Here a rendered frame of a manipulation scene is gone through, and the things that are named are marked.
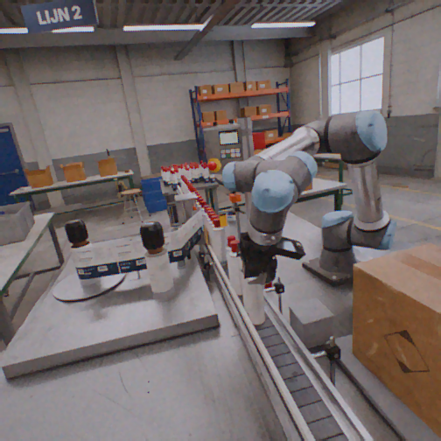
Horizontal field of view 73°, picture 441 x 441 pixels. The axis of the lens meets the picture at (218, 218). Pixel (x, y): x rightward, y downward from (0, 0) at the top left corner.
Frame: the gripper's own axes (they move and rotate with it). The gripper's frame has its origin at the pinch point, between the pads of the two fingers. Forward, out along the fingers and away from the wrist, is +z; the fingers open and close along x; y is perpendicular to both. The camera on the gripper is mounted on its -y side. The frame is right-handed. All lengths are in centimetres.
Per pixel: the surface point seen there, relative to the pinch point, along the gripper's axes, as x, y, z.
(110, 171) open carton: -483, 126, 306
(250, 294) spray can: -1.4, 2.4, 9.4
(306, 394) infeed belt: 27.3, -1.5, 5.5
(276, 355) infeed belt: 16.1, 0.3, 12.1
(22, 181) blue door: -625, 366, 404
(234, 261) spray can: -18.2, 2.7, 15.6
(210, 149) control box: -63, 1, -1
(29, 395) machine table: 7, 69, 24
